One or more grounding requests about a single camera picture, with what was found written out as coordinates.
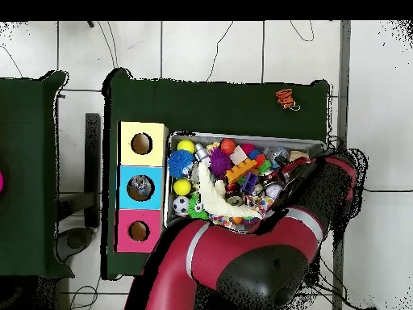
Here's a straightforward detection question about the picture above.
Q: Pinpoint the cream knitted cloth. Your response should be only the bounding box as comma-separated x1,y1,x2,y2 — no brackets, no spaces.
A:
195,161,262,220

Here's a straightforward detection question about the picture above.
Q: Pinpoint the orange toy building block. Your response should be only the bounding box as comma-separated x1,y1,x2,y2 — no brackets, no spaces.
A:
224,157,259,186

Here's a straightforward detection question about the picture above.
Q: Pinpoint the colourful patterned cloth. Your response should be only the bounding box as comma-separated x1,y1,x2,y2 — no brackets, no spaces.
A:
211,193,277,228

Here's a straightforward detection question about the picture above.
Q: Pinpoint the shallow clear mesh bin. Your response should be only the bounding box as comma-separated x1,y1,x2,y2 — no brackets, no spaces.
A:
164,132,327,239

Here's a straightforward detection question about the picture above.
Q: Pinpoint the wooden box with three holes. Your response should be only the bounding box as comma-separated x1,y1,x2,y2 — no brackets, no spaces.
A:
115,120,170,254

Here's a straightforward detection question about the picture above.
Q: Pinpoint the purple spiky ball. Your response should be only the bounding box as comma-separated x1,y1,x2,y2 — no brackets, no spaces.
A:
208,148,233,181

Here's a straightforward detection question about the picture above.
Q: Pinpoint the silver metal pipe fitting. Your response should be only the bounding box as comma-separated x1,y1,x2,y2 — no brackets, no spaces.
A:
194,142,211,162

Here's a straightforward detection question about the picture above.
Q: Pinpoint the large blue spiky ball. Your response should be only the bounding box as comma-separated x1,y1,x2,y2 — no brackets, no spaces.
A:
167,149,195,180

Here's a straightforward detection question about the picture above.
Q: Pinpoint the yellow ball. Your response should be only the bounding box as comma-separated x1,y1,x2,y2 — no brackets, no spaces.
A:
177,138,196,154
173,178,193,197

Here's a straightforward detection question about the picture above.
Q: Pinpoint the orange ball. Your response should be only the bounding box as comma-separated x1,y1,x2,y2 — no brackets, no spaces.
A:
219,138,237,156

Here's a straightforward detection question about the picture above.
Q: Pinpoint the small soccer ball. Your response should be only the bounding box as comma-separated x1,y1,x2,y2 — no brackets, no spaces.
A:
171,195,191,216

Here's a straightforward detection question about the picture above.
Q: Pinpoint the purple toy building block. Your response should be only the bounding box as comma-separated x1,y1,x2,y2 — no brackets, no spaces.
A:
241,173,259,195

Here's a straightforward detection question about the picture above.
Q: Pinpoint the white baseball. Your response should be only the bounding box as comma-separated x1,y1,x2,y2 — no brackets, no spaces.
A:
264,183,283,200

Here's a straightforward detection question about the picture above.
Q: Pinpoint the dark green table cloth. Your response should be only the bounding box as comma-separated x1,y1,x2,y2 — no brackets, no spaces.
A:
0,69,75,280
102,67,332,285

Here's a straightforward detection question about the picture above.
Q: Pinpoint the orange tiger striped toy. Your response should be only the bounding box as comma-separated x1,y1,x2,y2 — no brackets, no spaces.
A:
275,87,302,111

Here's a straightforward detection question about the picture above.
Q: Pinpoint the black floor cable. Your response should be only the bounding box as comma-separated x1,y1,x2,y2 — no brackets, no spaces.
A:
362,186,413,195

